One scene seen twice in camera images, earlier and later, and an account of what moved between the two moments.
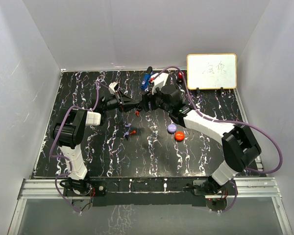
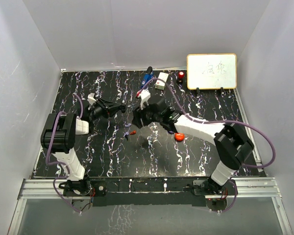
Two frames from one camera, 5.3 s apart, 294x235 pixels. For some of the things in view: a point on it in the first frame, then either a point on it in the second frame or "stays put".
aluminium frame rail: [43, 189] stays put
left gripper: [128, 103] -> [108, 107]
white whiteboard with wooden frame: [211, 71] stays put
